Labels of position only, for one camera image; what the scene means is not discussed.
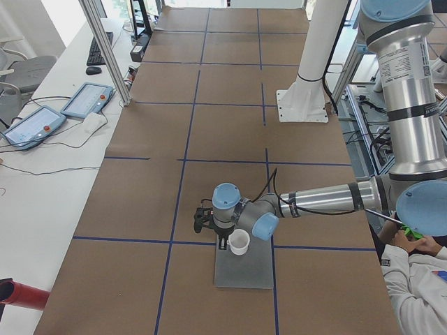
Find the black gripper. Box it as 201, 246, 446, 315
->
214, 224, 235, 250

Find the white plastic cup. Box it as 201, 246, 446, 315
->
228, 229, 250, 255

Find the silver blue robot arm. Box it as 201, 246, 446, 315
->
206, 1, 446, 250

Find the white cloth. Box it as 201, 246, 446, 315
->
82, 112, 106, 134

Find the green hand controller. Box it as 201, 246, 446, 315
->
400, 225, 424, 241

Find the far blue teach pendant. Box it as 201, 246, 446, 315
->
61, 82, 114, 119

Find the blue teach pendant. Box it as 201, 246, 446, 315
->
2, 105, 66, 150
61, 82, 114, 119

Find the person in white shirt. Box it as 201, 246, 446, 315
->
374, 221, 446, 334

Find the black box on table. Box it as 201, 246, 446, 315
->
130, 34, 150, 63

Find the black computer mouse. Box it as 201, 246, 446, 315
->
85, 66, 102, 75

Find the near blue teach pendant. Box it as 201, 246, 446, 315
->
2, 105, 66, 150

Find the red tube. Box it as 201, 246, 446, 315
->
1, 278, 50, 311

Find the black keyboard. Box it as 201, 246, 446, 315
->
86, 38, 105, 66

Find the grey office chair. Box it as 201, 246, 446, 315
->
1, 47, 57, 95

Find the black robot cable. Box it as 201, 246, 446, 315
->
253, 167, 279, 203

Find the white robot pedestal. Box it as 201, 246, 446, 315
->
277, 0, 349, 123

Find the aluminium frame post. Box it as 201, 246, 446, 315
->
79, 0, 131, 106

